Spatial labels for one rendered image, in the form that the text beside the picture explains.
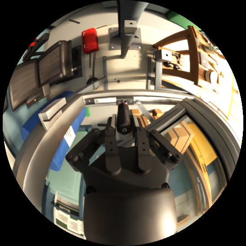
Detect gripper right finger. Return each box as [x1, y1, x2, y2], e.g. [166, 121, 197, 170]
[132, 114, 183, 176]

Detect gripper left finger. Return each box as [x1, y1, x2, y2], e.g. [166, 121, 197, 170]
[65, 114, 122, 176]

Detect black key with red collar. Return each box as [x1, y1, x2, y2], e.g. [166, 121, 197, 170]
[117, 102, 133, 135]

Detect grey friction stay track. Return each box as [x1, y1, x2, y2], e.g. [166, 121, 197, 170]
[84, 96, 193, 106]

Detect dark grey window sash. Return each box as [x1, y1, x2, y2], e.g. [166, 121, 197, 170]
[115, 97, 243, 219]

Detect brown cardboard box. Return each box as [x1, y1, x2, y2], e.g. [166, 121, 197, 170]
[131, 108, 164, 127]

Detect green and white notice sheet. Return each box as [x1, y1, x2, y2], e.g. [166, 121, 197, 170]
[52, 202, 85, 239]

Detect blue drum with white label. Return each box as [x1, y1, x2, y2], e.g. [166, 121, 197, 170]
[21, 91, 87, 171]

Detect grey armrest control console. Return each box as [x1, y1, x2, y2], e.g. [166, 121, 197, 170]
[26, 83, 51, 107]

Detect black floor pedal plate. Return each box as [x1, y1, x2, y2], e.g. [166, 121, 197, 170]
[71, 45, 83, 78]

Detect white and blue mug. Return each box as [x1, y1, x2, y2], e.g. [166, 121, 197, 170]
[204, 70, 219, 84]

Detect brown wooden shelf unit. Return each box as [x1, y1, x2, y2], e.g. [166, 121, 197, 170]
[152, 25, 228, 91]

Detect black operator seat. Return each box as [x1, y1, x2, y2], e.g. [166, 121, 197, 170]
[8, 40, 75, 112]

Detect grey square block with hole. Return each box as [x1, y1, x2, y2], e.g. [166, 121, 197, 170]
[123, 20, 138, 35]

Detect green bin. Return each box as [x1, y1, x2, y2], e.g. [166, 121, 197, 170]
[166, 9, 202, 32]

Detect grey latch handle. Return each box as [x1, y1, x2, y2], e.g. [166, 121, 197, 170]
[38, 97, 67, 132]

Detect grey window frame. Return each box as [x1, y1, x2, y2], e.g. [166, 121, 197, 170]
[12, 89, 196, 216]

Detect grey box on grey post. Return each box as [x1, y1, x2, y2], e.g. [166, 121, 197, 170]
[154, 48, 172, 90]

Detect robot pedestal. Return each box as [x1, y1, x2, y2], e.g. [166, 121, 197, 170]
[109, 0, 150, 59]

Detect red case with grey handle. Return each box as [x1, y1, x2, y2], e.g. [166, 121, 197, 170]
[81, 27, 100, 54]

